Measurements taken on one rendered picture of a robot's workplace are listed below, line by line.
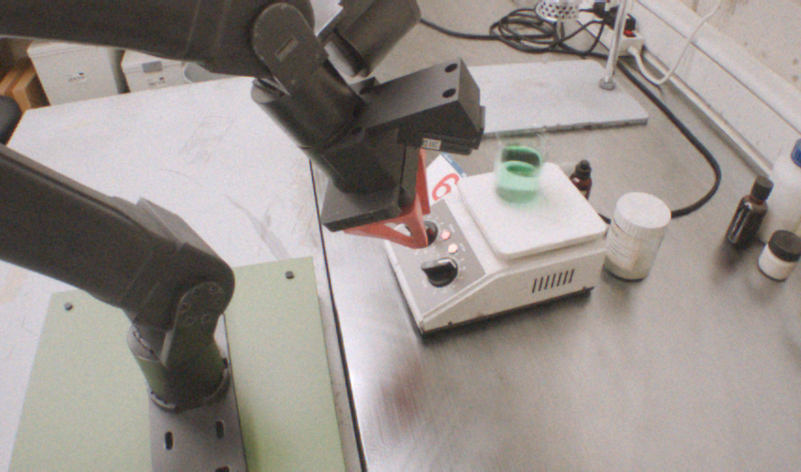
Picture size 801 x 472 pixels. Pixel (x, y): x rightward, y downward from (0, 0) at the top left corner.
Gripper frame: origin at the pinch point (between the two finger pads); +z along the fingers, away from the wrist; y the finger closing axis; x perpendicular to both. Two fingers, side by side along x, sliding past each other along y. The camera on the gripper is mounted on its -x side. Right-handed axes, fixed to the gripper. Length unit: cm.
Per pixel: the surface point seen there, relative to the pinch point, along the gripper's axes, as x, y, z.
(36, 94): 215, 136, 20
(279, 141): 27.7, 24.9, 6.2
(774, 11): -42, 45, 26
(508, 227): -5.7, 3.0, 7.1
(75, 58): 184, 141, 19
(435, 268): 1.0, -1.0, 5.6
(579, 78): -10, 48, 31
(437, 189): 5.6, 15.0, 13.0
